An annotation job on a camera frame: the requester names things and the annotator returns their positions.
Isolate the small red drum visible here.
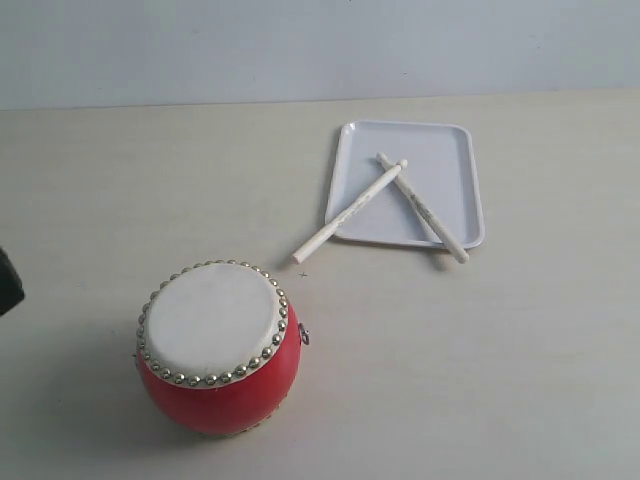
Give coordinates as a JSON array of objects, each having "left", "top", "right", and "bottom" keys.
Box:
[{"left": 135, "top": 259, "right": 310, "bottom": 437}]

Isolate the white plastic tray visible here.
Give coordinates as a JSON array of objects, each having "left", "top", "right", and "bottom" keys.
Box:
[{"left": 325, "top": 120, "right": 485, "bottom": 249}]

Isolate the white wooden drumstick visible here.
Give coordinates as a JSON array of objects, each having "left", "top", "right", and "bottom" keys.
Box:
[
  {"left": 393, "top": 174, "right": 469, "bottom": 264},
  {"left": 291, "top": 159, "right": 408, "bottom": 264}
]

